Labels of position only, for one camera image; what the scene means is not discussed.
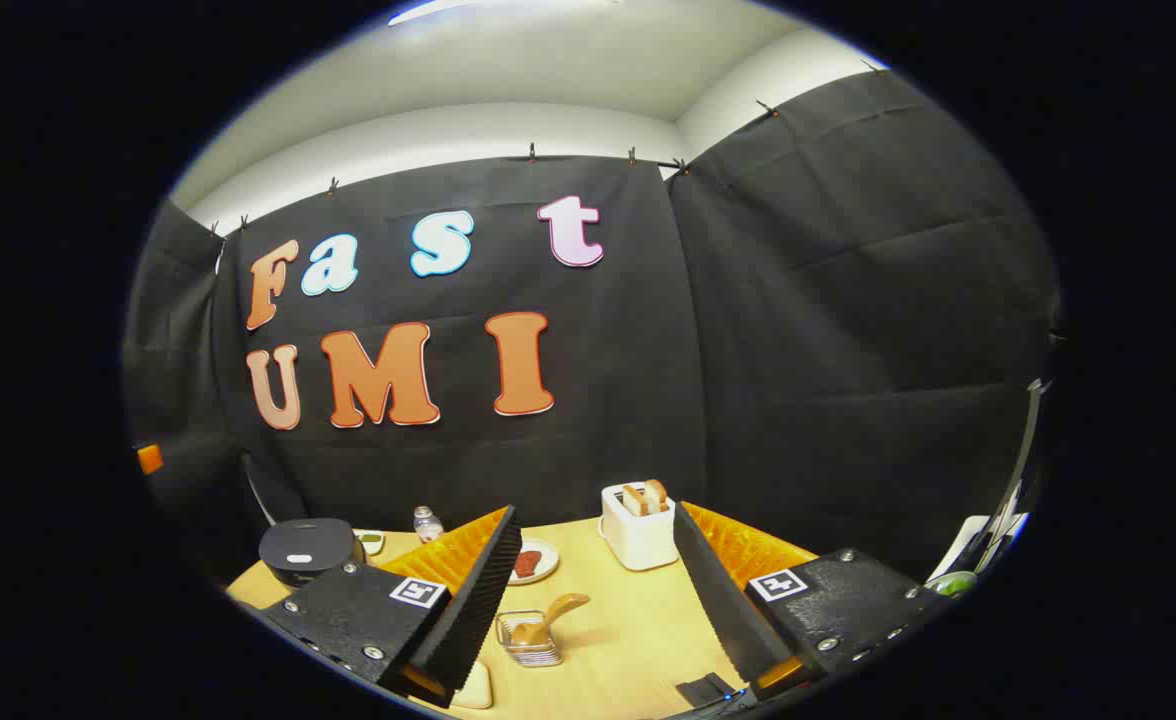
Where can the metal stand pole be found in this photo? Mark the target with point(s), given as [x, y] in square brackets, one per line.
[1028, 450]

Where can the white toaster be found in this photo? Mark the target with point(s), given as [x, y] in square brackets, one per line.
[638, 545]

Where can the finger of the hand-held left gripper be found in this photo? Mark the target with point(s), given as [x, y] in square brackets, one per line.
[150, 460]

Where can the red meat piece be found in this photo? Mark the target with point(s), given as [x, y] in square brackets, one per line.
[521, 566]
[535, 560]

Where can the green round item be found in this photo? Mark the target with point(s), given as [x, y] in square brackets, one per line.
[951, 583]

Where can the small white dish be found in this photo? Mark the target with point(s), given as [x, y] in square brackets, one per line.
[370, 542]

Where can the black backdrop cloth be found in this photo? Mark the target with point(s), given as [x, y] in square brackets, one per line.
[648, 380]

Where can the dark grey rice cooker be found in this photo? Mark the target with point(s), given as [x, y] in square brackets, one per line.
[303, 540]

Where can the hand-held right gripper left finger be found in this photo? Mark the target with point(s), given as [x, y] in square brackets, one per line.
[478, 600]

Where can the small black device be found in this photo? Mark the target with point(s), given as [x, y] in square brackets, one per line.
[703, 690]

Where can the toast slice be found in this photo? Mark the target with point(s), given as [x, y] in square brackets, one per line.
[656, 494]
[633, 500]

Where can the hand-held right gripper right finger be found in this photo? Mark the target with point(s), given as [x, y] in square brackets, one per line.
[718, 600]

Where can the wooden spoon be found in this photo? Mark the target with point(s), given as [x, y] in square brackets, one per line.
[558, 608]

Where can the white box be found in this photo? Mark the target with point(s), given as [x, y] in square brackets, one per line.
[978, 545]

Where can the clear plastic bottle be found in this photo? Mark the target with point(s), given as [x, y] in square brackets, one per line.
[427, 526]

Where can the white round plate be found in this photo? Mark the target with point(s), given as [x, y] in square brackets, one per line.
[546, 565]

